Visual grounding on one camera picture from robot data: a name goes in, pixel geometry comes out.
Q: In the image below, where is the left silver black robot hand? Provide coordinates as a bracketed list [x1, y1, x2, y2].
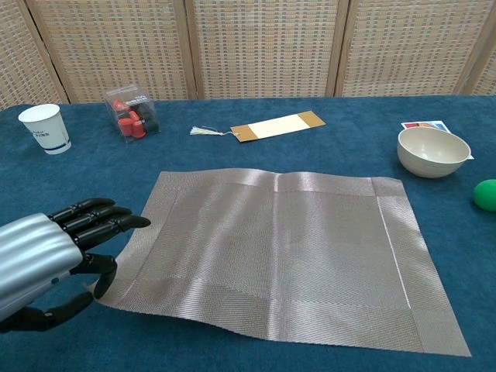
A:
[0, 198, 152, 334]

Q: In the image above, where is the brown woven placemat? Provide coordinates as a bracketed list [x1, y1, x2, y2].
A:
[85, 167, 473, 358]

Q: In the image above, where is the beige bowl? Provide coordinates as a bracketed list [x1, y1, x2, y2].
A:
[396, 126, 472, 179]

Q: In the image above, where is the blue tablecloth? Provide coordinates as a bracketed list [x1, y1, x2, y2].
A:
[0, 95, 496, 372]

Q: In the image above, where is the white paper cup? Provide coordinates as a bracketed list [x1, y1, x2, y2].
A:
[18, 103, 73, 156]

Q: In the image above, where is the clear box of red caps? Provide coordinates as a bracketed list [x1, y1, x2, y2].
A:
[104, 84, 162, 145]

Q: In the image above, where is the brown cream bookmark with tassel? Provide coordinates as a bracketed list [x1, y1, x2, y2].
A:
[189, 110, 327, 143]

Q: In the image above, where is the woven wooden folding screen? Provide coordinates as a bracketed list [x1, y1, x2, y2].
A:
[0, 0, 496, 112]

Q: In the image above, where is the colourful photo postcard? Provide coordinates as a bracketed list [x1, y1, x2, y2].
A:
[401, 120, 475, 160]

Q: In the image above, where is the green ball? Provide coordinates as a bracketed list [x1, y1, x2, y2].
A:
[472, 179, 496, 213]

